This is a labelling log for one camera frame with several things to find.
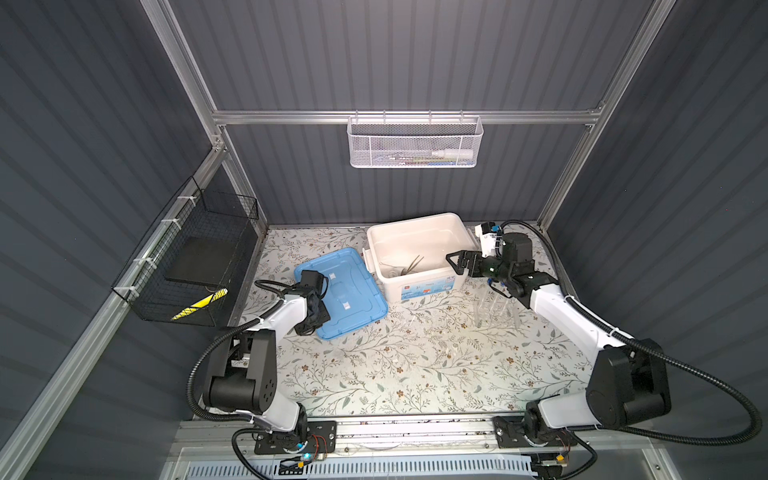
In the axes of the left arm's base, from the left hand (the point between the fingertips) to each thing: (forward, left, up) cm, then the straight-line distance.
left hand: (314, 322), depth 92 cm
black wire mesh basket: (+18, +28, +31) cm, 45 cm away
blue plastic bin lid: (+10, -11, -1) cm, 15 cm away
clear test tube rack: (+2, -56, +1) cm, 56 cm away
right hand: (+8, -44, +19) cm, 49 cm away
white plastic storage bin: (+26, -32, -1) cm, 42 cm away
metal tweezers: (+21, -33, -1) cm, 39 cm away
